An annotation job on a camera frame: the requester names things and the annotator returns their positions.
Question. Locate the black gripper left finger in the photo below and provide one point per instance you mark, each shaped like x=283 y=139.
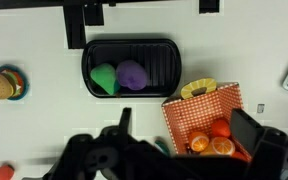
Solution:
x=124 y=124

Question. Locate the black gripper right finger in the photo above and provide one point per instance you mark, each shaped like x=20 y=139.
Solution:
x=245 y=129

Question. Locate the orange checkered cardboard basket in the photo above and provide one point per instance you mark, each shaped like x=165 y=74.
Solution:
x=201 y=104

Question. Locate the red orange toy fruit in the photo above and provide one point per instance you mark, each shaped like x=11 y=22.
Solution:
x=220 y=128

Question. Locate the orange slice toy half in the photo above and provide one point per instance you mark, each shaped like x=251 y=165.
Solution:
x=219 y=146

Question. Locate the watermelon slice toy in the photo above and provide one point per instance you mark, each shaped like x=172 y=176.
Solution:
x=162 y=147

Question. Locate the purple plush fruit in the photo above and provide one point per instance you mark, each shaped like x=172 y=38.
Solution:
x=132 y=75

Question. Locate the green plush pear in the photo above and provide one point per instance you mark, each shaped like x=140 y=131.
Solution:
x=105 y=76

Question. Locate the black plastic tray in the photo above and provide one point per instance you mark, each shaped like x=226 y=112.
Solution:
x=159 y=57

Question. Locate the red plush tomato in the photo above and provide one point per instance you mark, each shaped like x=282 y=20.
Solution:
x=6 y=172

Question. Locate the blue toy plate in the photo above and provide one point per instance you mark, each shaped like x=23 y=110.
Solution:
x=17 y=79

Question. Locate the toy hamburger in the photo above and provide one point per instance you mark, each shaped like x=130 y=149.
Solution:
x=0 y=86

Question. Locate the black camera stand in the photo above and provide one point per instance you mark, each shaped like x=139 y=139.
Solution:
x=77 y=17

